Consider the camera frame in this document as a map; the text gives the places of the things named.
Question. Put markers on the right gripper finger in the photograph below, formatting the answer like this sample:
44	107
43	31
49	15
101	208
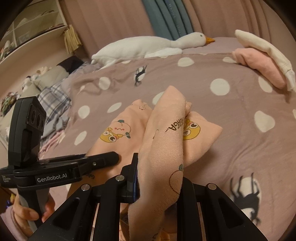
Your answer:
130	187

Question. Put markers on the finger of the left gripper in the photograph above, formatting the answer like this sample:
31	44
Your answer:
104	160

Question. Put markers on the peach cartoon print garment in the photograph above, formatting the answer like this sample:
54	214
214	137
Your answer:
167	138

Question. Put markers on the blue plaid clothing pile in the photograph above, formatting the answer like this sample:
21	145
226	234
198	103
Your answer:
56	103

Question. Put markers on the person left hand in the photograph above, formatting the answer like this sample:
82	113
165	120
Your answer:
24	214

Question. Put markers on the grey pillow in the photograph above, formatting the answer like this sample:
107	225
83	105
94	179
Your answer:
50	77

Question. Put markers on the white goose plush toy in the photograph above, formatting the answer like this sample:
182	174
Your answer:
147	46

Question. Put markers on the straw tassel ornament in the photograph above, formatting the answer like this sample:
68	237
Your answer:
71	39

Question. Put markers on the mauve polka dot bedspread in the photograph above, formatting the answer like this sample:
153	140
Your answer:
253	159

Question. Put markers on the white shelf unit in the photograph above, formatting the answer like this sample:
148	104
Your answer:
38	18

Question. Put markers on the blue grey curtain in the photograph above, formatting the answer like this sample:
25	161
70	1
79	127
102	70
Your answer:
169	18

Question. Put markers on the folded pink garment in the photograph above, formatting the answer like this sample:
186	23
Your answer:
261	62

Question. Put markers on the folded white garment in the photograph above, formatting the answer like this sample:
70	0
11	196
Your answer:
249	40

